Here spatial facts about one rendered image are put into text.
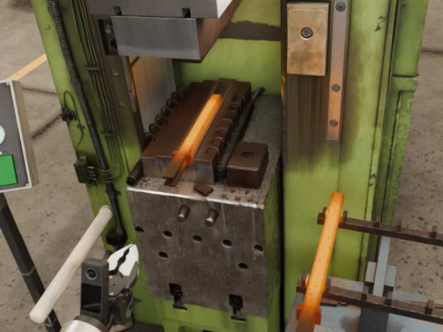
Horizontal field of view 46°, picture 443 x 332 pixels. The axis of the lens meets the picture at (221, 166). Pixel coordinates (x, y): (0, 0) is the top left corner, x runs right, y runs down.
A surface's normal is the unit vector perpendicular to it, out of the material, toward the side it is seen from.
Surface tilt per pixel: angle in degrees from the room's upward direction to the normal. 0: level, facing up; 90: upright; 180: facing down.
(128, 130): 90
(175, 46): 90
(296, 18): 90
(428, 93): 0
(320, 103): 90
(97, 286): 63
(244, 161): 0
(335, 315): 0
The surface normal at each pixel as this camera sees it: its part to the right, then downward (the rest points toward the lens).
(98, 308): -0.25, 0.17
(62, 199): -0.07, -0.80
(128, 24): -0.28, 0.59
